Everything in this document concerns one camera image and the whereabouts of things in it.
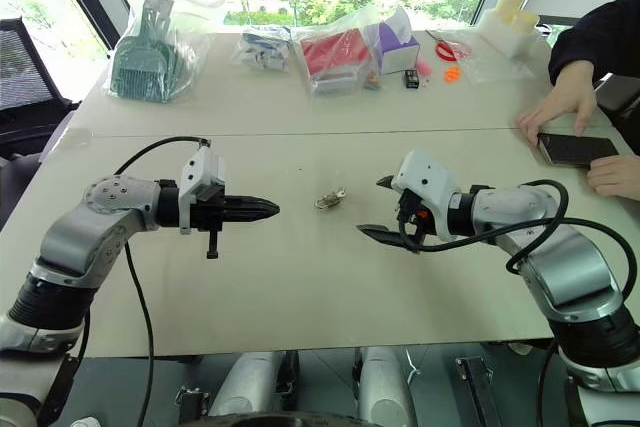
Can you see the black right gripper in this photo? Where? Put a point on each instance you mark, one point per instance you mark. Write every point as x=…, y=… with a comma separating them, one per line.
x=412, y=224

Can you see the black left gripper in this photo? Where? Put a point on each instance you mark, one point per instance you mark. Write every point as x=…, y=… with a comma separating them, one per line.
x=212, y=214

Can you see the person's dark sleeved forearm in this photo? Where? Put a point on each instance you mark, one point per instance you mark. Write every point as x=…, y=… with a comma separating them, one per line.
x=600, y=32

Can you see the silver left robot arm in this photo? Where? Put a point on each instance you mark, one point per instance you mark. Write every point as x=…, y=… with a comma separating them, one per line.
x=75, y=237

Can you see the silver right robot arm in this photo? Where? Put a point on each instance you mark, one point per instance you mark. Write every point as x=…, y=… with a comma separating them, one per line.
x=565, y=267

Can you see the person's right hand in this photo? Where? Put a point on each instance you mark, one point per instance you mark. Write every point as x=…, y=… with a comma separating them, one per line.
x=575, y=97

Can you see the person's left hand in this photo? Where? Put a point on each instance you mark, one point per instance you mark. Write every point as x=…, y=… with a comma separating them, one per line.
x=620, y=177

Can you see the small metal clip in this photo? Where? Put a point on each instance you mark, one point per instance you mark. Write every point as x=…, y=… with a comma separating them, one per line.
x=326, y=202

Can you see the small colourful toy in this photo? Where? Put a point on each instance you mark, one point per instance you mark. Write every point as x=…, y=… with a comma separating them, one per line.
x=371, y=81

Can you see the small black box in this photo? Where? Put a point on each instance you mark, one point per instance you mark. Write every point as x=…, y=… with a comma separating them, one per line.
x=412, y=79

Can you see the pink small item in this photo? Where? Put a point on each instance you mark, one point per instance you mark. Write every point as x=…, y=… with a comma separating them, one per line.
x=423, y=67

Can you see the orange plastic piece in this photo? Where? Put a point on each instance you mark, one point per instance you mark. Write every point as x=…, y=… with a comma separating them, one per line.
x=453, y=74

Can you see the purple tissue box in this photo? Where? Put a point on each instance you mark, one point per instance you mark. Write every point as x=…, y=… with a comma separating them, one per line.
x=397, y=52

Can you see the bag of blue white parts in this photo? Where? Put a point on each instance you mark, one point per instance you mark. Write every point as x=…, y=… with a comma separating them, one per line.
x=262, y=49

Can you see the silver rounded robot leg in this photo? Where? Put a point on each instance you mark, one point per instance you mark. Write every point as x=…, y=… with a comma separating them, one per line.
x=385, y=387
x=245, y=382

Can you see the clear empty plastic bag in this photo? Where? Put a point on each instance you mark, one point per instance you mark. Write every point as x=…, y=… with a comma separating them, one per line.
x=495, y=67

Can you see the green plastic dustpan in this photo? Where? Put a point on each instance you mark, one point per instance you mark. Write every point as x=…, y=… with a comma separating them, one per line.
x=142, y=64

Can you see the clear bag around dustpans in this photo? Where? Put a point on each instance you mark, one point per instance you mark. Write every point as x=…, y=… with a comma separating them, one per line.
x=192, y=32

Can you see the clear bag around red box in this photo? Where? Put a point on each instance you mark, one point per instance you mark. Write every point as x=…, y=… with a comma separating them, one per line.
x=350, y=22

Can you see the black smartphone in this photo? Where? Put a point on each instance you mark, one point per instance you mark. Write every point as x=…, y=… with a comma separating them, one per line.
x=575, y=149

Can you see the white plastic container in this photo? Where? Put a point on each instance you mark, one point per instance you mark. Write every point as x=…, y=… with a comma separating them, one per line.
x=500, y=32

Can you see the dark rounded robot part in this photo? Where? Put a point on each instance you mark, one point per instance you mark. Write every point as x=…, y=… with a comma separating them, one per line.
x=270, y=421

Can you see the pale yellow cylinder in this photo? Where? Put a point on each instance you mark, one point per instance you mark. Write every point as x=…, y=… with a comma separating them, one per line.
x=511, y=4
x=526, y=21

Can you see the black flat item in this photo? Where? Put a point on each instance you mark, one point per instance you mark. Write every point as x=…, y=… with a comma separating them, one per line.
x=622, y=102

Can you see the black mesh office chair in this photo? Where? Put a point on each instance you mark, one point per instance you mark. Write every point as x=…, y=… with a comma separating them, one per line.
x=25, y=77

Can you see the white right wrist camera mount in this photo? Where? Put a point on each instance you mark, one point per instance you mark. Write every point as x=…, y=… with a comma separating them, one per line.
x=425, y=177

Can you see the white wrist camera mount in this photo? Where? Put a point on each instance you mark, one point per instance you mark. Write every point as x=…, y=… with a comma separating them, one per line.
x=425, y=177
x=200, y=172

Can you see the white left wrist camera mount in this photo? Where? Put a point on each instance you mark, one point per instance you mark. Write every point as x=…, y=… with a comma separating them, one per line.
x=200, y=172

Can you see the black metal bracket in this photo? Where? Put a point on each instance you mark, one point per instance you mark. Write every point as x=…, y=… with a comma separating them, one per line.
x=480, y=392

